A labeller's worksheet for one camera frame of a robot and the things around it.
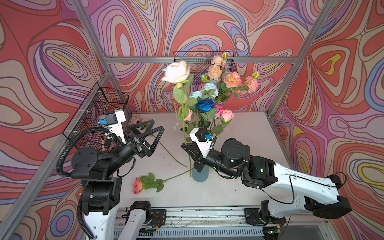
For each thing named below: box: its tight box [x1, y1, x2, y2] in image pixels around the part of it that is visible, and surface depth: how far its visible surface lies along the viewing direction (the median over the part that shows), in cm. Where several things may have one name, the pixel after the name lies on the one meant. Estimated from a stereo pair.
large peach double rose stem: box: [216, 71, 260, 104], surface depth 67 cm
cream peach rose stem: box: [207, 52, 228, 81], surface depth 72 cm
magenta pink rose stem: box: [211, 105, 235, 138], surface depth 63 cm
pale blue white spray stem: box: [189, 74, 219, 99], surface depth 63 cm
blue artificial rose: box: [196, 99, 218, 129], surface depth 60 cm
